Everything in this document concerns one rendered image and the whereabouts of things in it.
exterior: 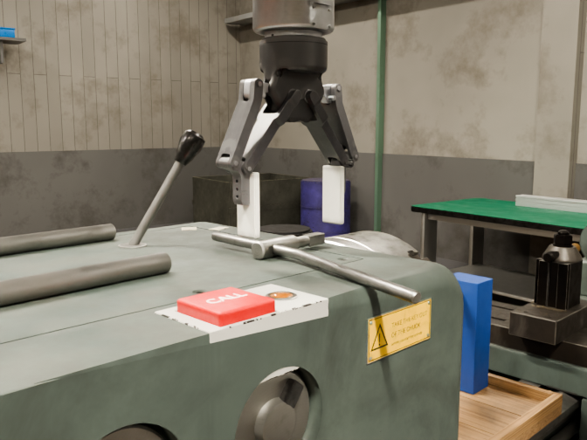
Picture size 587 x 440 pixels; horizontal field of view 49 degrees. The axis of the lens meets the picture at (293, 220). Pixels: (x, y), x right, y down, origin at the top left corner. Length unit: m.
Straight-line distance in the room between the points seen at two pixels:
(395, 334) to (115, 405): 0.32
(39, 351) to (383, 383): 0.35
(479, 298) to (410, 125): 5.34
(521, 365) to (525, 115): 4.42
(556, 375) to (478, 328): 0.23
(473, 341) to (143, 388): 0.92
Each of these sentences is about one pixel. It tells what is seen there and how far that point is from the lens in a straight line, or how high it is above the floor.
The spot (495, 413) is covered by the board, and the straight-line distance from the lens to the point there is 1.28.
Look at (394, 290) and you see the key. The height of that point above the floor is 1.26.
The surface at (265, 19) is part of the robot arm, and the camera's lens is 0.70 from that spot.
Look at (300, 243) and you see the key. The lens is 0.79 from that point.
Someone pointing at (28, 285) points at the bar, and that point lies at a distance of 0.61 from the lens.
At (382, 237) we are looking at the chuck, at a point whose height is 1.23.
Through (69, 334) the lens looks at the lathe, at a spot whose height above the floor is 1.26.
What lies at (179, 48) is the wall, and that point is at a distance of 8.55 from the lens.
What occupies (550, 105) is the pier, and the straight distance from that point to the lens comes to 5.54.
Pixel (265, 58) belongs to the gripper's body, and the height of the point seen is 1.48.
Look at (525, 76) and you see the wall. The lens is 5.81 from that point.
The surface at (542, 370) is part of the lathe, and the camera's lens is 1.48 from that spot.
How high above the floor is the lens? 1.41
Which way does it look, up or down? 9 degrees down
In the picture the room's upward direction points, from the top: straight up
